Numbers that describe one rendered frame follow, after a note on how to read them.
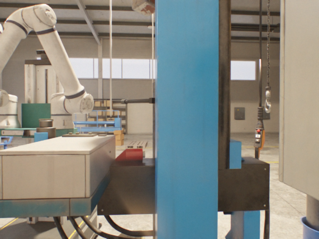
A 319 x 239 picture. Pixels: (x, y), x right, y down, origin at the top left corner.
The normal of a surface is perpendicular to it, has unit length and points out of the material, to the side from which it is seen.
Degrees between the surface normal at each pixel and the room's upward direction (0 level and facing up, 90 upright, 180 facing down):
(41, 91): 90
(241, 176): 90
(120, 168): 90
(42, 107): 90
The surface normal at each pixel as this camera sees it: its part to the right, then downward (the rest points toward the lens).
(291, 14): -1.00, 0.00
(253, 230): 0.06, 0.02
